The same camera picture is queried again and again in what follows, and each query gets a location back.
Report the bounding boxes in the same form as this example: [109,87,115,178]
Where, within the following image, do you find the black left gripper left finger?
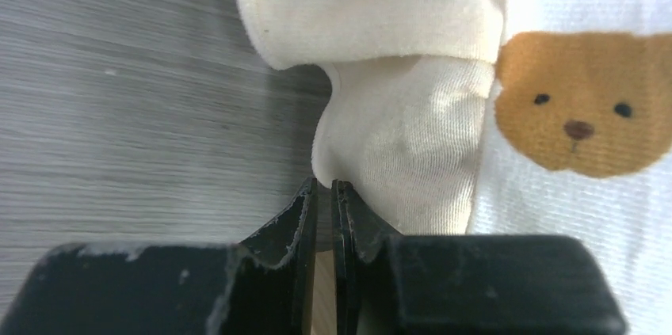
[239,177,319,334]

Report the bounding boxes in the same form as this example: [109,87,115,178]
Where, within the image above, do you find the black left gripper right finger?
[331,180,399,335]

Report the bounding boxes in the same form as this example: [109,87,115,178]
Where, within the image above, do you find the large bear print cushion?
[237,0,671,334]

